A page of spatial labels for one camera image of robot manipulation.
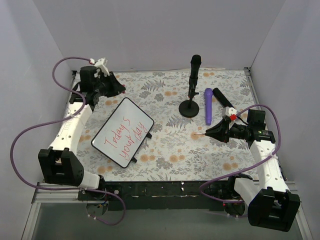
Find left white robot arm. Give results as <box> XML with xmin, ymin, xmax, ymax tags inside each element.
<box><xmin>38</xmin><ymin>62</ymin><xmax>126</xmax><ymax>200</ymax></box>

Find purple microphone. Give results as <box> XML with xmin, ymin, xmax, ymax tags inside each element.
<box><xmin>204</xmin><ymin>88</ymin><xmax>213</xmax><ymax>126</ymax></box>

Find floral patterned table mat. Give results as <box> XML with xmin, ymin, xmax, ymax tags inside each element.
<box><xmin>76</xmin><ymin>70</ymin><xmax>255</xmax><ymax>182</ymax></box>

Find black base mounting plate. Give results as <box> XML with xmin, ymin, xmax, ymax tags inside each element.
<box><xmin>77</xmin><ymin>180</ymin><xmax>241</xmax><ymax>211</ymax></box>

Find black handheld microphone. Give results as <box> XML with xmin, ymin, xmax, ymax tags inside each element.
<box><xmin>212</xmin><ymin>87</ymin><xmax>235</xmax><ymax>108</ymax></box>

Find wire whiteboard easel stand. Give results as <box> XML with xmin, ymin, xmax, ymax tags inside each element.
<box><xmin>130</xmin><ymin>132</ymin><xmax>152</xmax><ymax>163</ymax></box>

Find black microphone on stand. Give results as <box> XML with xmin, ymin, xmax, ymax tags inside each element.
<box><xmin>188</xmin><ymin>54</ymin><xmax>202</xmax><ymax>97</ymax></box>

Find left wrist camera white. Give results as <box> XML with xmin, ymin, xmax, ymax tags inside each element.
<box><xmin>89</xmin><ymin>57</ymin><xmax>110</xmax><ymax>76</ymax></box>

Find black round microphone stand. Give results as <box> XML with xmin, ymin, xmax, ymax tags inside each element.
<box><xmin>178</xmin><ymin>86</ymin><xmax>200</xmax><ymax>118</ymax></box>

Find small black-framed whiteboard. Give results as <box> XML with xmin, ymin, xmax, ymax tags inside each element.
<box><xmin>91</xmin><ymin>97</ymin><xmax>155</xmax><ymax>168</ymax></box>

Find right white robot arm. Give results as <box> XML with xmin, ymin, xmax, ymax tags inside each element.
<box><xmin>205</xmin><ymin>106</ymin><xmax>301</xmax><ymax>232</ymax></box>

